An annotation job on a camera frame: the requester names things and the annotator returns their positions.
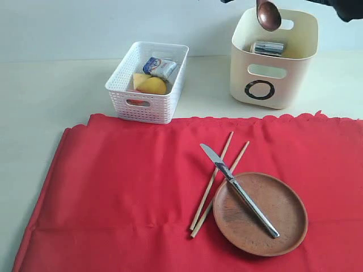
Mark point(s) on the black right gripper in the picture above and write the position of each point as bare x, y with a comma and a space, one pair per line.
347, 10

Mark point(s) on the brown wooden spoon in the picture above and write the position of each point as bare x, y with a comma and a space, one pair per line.
268, 15

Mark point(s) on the stainless steel cup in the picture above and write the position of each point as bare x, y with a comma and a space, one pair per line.
268, 48

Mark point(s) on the silver table knife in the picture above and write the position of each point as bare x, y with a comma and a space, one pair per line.
219, 163

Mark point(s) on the white blue milk carton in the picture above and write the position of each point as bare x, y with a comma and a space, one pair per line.
158, 67

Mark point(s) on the brown wooden plate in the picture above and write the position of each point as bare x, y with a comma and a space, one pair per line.
278, 202

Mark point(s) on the yellow lemon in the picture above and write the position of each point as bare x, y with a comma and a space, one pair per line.
153, 85

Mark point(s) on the yellow cheese wedge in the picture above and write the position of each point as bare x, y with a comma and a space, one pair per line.
138, 79

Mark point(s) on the red sausage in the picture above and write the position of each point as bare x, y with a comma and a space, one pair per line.
137, 102

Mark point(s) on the cream plastic bin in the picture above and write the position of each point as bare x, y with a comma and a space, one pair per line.
270, 81

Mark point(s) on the white woven plastic basket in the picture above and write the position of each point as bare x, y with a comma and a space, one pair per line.
162, 107

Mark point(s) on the red table cloth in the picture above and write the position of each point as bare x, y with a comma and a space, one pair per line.
120, 195

